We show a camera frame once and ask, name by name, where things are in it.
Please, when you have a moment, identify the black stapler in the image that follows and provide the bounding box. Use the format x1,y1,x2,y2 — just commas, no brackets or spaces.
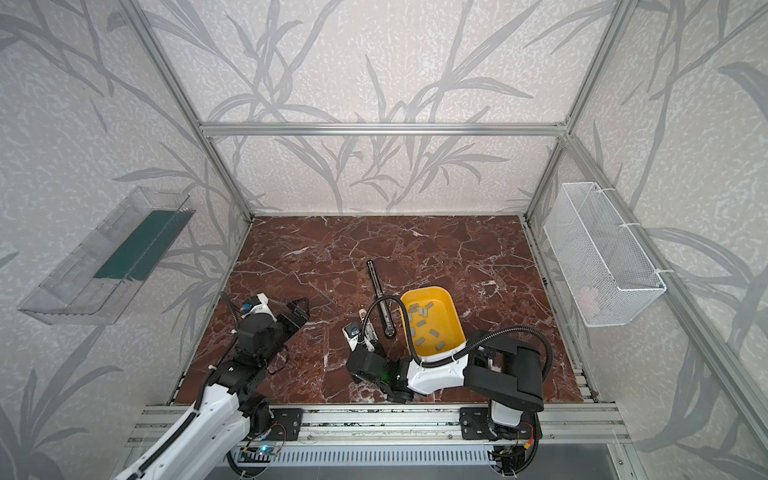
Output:
366,259,397,339

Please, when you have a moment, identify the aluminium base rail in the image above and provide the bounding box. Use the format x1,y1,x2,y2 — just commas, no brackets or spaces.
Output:
122,403,631,448

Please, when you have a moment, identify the pink mini stapler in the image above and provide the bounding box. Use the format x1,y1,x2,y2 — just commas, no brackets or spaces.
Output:
362,323,379,352

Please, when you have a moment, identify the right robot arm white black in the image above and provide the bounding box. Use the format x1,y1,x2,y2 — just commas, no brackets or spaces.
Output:
343,287,553,449

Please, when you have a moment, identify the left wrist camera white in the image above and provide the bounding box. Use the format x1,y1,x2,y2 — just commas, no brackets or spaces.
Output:
240,293,276,322

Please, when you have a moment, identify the clear acrylic wall shelf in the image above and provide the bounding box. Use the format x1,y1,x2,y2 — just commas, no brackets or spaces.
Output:
18,187,195,325

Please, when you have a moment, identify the pink object in basket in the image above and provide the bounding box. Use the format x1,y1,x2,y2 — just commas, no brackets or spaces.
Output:
576,287,601,319

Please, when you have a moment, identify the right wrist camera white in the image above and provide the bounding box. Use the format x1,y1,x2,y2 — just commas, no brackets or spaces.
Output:
342,321,367,351

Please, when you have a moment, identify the left circuit board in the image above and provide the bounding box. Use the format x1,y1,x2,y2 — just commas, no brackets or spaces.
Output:
237,444,282,464

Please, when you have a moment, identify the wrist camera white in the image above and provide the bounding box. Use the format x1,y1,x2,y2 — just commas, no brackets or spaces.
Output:
240,293,276,322
342,321,367,351

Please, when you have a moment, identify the white wire mesh basket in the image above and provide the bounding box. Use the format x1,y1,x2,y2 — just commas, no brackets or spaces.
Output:
544,182,667,328

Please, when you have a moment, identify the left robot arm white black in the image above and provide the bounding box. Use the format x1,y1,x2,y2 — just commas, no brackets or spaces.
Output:
116,293,310,479

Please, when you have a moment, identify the yellow plastic tray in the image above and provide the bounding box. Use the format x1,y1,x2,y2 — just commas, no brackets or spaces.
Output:
401,286,466,362

